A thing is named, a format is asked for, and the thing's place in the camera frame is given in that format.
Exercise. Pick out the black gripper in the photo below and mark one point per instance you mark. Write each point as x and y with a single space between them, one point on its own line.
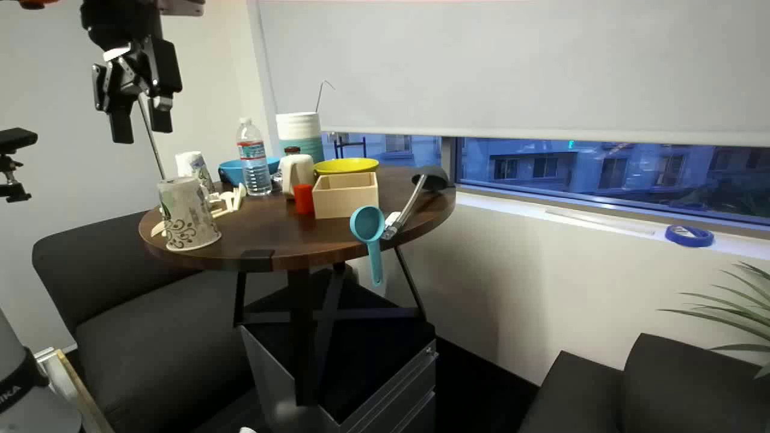
122 27

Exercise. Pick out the blue plastic bowl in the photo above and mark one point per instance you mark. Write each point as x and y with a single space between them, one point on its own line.
230 171

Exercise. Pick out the clear plastic water bottle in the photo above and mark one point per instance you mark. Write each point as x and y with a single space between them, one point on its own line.
256 164

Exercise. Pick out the white plastic spoon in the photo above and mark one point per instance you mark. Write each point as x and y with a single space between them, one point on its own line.
158 229

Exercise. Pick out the white dish brush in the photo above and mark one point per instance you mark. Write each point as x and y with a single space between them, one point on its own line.
230 197

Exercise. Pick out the white and teal canister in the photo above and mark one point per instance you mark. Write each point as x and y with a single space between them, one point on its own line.
299 134

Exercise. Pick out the white pitcher mug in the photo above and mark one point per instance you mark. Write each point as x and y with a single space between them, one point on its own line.
297 171

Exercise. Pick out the bent metal straw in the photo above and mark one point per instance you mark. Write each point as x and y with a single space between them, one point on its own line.
322 93

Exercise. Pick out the round dark wooden table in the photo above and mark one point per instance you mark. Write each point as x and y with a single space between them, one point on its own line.
273 231

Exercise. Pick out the yellow plate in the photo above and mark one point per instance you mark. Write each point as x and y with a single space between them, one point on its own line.
347 167

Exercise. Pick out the light wooden box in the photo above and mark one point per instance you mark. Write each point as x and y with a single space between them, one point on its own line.
345 201

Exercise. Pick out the dark grey couch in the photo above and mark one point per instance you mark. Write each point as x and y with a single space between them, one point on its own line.
145 345
665 392

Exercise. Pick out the black headed white utensil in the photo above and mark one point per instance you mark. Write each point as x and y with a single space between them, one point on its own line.
410 205

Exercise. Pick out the grey black stand base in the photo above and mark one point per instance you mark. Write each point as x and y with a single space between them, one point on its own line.
20 386

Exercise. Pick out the black metal cabinet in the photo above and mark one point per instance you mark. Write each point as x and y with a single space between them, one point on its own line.
376 368

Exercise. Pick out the white roller blind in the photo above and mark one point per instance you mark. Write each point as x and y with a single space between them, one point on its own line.
520 63

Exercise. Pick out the glass window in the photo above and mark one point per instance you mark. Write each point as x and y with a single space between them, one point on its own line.
602 171

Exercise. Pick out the blue tape roll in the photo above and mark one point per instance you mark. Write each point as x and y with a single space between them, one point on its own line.
690 235

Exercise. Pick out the green potted plant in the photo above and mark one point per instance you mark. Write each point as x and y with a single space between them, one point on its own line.
738 314

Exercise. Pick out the black camera on stand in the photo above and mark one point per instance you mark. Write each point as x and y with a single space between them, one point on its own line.
14 159

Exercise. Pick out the light wooden frame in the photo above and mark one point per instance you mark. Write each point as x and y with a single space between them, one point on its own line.
75 392

